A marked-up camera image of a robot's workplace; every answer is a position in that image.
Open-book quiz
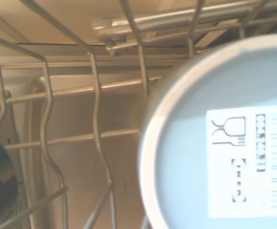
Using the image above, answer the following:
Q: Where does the metal wire dish rack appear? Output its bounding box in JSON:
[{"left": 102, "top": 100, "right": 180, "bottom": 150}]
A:
[{"left": 0, "top": 0, "right": 277, "bottom": 229}]

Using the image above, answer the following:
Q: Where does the metal drawer handle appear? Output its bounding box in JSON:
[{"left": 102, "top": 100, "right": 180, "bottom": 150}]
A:
[{"left": 92, "top": 4, "right": 253, "bottom": 51}]

